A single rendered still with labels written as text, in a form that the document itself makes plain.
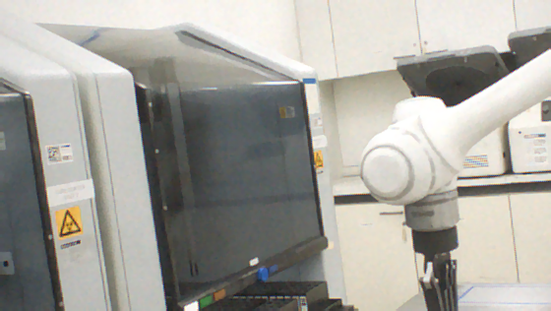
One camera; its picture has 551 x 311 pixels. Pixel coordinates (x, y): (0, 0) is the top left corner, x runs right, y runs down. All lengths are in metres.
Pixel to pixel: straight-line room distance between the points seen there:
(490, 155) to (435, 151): 2.55
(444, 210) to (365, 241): 2.69
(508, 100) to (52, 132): 0.71
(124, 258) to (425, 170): 0.60
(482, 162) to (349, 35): 1.09
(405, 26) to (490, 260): 1.31
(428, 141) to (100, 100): 0.60
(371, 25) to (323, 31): 0.30
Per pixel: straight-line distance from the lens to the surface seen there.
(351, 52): 4.08
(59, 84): 1.26
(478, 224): 3.61
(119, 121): 1.34
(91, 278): 1.28
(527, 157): 3.50
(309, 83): 1.93
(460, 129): 0.99
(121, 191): 1.33
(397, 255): 3.78
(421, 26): 3.93
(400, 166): 0.94
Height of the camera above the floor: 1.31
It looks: 3 degrees down
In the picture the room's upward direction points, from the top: 7 degrees counter-clockwise
